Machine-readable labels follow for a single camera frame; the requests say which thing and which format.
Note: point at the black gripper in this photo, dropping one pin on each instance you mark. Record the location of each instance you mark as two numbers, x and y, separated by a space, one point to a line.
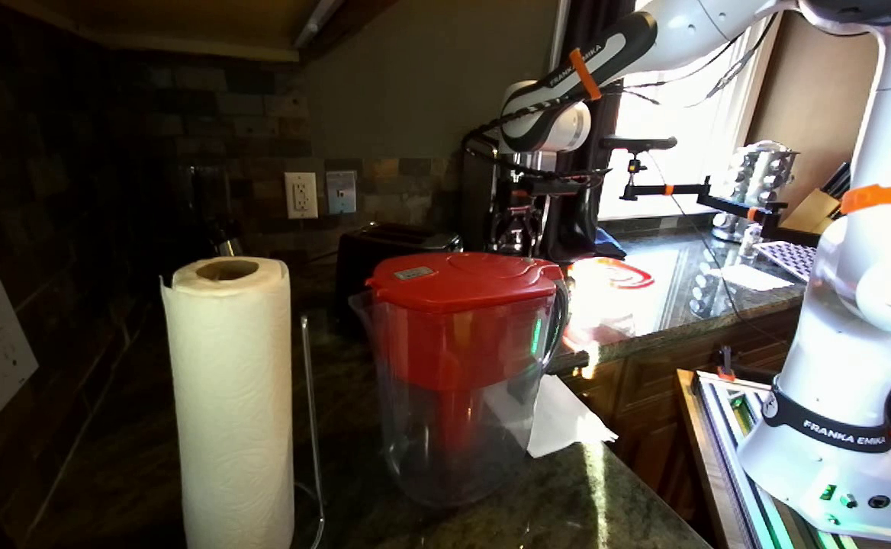
539 177

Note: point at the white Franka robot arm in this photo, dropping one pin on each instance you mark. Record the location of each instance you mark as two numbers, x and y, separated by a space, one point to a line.
853 307

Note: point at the black clamp arm orange joints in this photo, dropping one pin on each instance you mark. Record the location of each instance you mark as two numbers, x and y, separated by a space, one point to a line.
669 191

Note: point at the wooden counter cabinet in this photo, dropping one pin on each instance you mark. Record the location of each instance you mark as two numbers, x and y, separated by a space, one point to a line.
669 399

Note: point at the black and chrome coffee maker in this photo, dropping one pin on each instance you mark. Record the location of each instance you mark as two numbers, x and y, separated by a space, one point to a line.
482 200

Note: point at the red-rimmed clear lid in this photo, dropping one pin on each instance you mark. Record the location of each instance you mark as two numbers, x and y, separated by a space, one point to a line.
620 276

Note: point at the red-lidded water filter pitcher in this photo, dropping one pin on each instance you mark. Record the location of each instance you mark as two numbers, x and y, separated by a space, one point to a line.
462 407

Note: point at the white paper sheet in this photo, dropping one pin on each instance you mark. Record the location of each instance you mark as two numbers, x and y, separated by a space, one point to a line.
568 420

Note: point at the bright window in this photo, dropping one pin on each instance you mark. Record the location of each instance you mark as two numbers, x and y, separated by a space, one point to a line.
700 132

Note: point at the striped patterned cloth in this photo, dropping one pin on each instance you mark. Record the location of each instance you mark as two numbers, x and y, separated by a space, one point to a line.
789 257

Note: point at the metal paper towel holder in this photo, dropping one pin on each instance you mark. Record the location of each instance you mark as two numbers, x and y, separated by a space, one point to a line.
309 407

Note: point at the white paper towel roll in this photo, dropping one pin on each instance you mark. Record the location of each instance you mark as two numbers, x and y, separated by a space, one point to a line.
234 407

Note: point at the wooden upper cabinet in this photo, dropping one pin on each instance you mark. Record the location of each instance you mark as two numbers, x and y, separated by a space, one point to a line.
180 27

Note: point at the black camera tripod stand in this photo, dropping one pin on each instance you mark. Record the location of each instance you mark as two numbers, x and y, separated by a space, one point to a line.
609 203

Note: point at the white light switch plate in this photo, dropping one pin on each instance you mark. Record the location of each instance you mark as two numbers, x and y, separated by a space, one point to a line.
343 191

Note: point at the white wall outlet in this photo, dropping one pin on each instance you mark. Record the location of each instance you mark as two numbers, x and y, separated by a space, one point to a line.
300 194

